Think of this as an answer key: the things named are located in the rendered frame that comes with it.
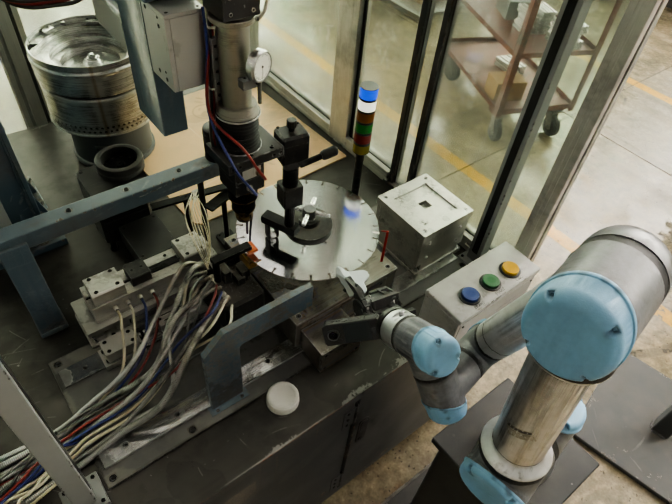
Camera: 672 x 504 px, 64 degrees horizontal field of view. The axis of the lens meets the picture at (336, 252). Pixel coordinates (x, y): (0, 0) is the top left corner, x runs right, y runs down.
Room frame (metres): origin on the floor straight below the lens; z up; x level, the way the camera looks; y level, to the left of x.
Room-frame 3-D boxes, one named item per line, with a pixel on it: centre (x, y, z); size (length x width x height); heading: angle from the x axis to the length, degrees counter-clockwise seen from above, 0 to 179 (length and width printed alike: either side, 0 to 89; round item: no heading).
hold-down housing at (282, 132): (0.82, 0.11, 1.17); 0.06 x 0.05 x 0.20; 124
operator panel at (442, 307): (0.84, -0.35, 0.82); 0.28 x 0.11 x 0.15; 133
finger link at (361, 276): (0.74, -0.05, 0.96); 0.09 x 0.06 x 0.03; 32
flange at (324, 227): (0.89, 0.07, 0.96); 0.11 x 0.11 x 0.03
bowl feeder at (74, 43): (1.34, 0.72, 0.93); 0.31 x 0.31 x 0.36
